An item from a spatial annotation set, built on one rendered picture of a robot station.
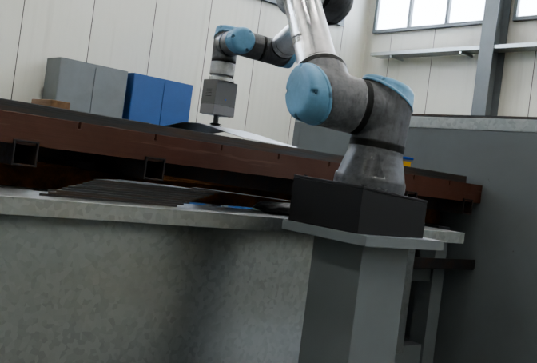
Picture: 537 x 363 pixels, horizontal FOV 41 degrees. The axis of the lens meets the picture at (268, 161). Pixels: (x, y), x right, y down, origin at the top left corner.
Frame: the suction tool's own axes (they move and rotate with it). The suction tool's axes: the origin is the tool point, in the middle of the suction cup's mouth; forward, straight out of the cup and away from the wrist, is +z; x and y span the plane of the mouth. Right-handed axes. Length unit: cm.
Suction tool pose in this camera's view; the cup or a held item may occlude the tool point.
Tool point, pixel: (214, 130)
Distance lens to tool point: 219.7
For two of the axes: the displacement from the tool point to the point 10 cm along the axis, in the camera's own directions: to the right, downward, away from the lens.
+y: -6.9, -1.0, -7.2
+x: 7.1, 0.8, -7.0
